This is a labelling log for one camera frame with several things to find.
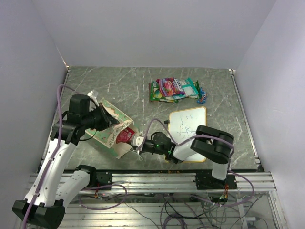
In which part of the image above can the green white paper bag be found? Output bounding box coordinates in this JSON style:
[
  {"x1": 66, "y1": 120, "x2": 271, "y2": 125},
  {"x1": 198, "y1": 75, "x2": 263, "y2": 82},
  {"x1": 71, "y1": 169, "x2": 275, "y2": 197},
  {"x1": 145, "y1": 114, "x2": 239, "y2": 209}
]
[{"x1": 85, "y1": 98, "x2": 142, "y2": 159}]

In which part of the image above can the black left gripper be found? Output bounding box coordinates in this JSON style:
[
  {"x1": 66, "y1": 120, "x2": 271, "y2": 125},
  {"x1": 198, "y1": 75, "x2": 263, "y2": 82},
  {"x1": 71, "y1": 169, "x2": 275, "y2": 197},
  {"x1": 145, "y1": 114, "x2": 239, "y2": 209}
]
[{"x1": 82, "y1": 102, "x2": 120, "y2": 131}]

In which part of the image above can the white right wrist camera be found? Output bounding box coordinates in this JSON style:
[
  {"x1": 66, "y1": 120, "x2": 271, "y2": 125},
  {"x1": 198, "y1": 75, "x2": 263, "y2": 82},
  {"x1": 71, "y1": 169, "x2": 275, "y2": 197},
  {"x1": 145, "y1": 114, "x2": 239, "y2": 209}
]
[{"x1": 131, "y1": 136, "x2": 145, "y2": 148}]

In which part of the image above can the green yellow chips bag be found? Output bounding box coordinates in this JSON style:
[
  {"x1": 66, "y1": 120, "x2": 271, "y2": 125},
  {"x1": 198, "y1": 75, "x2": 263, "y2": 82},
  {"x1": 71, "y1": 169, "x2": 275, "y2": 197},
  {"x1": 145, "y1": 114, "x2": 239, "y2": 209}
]
[{"x1": 150, "y1": 81, "x2": 160, "y2": 91}]

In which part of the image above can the yellow framed whiteboard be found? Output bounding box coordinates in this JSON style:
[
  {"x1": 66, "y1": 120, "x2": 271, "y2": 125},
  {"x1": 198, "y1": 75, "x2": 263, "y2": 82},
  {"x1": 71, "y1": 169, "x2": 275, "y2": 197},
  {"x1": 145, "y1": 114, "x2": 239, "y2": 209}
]
[{"x1": 168, "y1": 106, "x2": 206, "y2": 163}]

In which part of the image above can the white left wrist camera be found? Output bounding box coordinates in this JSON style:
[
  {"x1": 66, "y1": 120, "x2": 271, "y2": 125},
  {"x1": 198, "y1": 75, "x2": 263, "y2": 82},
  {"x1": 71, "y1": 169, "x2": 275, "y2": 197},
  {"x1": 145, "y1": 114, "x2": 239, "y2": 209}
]
[{"x1": 87, "y1": 90, "x2": 100, "y2": 111}]

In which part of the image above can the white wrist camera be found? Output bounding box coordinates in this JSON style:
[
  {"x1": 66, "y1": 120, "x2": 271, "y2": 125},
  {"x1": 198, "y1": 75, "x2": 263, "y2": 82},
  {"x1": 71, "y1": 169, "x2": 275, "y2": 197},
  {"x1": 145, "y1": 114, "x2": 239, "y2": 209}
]
[
  {"x1": 131, "y1": 136, "x2": 145, "y2": 148},
  {"x1": 87, "y1": 90, "x2": 100, "y2": 111}
]

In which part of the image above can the pink fruit candy bag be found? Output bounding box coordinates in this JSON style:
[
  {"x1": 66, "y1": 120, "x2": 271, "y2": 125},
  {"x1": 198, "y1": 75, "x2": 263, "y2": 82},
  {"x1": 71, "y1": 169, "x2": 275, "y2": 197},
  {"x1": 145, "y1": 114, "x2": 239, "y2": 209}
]
[{"x1": 156, "y1": 78, "x2": 187, "y2": 100}]

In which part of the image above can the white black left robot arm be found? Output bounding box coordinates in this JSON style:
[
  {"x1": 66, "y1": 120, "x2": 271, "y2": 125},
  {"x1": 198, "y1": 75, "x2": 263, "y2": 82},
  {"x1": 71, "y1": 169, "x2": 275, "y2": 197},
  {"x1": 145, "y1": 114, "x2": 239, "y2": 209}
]
[{"x1": 12, "y1": 94, "x2": 118, "y2": 229}]

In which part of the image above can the small red snack packet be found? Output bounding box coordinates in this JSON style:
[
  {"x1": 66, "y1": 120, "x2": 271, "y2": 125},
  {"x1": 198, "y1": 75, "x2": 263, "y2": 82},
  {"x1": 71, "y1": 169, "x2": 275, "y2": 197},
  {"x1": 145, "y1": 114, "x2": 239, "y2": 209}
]
[{"x1": 116, "y1": 127, "x2": 135, "y2": 144}]

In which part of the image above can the teal snack packet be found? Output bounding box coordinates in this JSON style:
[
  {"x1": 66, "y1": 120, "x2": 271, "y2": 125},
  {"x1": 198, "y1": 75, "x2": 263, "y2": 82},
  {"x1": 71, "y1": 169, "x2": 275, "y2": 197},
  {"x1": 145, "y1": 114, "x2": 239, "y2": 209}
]
[{"x1": 180, "y1": 78, "x2": 199, "y2": 99}]

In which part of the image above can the aluminium mounting rail frame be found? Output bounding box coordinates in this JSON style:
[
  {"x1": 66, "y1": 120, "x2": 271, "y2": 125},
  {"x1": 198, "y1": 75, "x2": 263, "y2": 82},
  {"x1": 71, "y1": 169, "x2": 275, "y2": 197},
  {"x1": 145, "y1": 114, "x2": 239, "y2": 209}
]
[{"x1": 14, "y1": 170, "x2": 289, "y2": 229}]

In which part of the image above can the blue M&M's packet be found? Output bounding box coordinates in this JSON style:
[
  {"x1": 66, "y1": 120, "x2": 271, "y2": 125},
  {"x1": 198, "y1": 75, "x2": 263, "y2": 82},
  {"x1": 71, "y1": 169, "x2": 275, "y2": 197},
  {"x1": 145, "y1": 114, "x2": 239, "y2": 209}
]
[{"x1": 197, "y1": 87, "x2": 208, "y2": 104}]

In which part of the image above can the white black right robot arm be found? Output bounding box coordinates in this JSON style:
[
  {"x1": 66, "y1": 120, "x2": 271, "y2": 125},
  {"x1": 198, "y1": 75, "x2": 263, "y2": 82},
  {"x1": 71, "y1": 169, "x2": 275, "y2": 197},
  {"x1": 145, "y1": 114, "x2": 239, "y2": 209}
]
[{"x1": 130, "y1": 125, "x2": 234, "y2": 189}]

